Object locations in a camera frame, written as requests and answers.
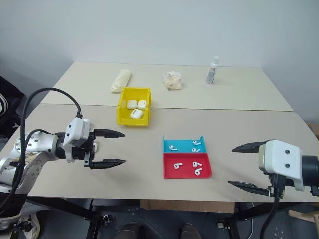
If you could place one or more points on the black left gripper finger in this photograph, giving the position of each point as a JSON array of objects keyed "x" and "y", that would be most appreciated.
[
  {"x": 107, "y": 164},
  {"x": 111, "y": 134}
]

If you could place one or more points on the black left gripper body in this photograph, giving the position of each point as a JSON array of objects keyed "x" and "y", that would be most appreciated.
[{"x": 79, "y": 153}]

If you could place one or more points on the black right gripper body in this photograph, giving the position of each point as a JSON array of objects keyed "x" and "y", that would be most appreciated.
[{"x": 289, "y": 183}]

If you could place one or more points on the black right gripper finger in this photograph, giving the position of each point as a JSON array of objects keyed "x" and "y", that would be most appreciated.
[
  {"x": 251, "y": 188},
  {"x": 249, "y": 148}
]

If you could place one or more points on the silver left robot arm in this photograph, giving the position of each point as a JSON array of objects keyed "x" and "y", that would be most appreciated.
[{"x": 37, "y": 145}]

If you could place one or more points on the yellow tray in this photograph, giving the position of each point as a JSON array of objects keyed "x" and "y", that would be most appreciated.
[{"x": 124, "y": 119}]

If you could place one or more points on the light wooden piece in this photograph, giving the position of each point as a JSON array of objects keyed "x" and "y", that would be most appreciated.
[{"x": 305, "y": 215}]

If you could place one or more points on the blue plastic tray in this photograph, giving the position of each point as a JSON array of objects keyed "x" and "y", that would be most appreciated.
[{"x": 184, "y": 147}]

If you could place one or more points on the red plastic tray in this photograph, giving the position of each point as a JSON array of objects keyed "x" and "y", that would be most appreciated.
[{"x": 187, "y": 171}]

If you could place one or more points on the dark rounded shoe shape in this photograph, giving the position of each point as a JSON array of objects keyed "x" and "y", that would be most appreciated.
[
  {"x": 190, "y": 232},
  {"x": 129, "y": 231}
]

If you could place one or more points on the clear spray bottle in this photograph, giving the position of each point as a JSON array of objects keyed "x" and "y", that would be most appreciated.
[{"x": 211, "y": 73}]

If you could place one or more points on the white sneaker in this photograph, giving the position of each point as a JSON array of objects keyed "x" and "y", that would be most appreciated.
[{"x": 31, "y": 225}]

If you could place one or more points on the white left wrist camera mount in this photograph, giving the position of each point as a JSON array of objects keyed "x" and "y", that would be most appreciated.
[{"x": 76, "y": 132}]

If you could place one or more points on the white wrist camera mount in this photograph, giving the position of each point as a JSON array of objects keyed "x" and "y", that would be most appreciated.
[
  {"x": 76, "y": 132},
  {"x": 281, "y": 159}
]

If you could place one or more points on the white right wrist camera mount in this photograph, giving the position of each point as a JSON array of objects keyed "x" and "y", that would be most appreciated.
[{"x": 281, "y": 159}]

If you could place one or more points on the black table frame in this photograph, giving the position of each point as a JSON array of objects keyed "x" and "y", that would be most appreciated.
[{"x": 92, "y": 229}]

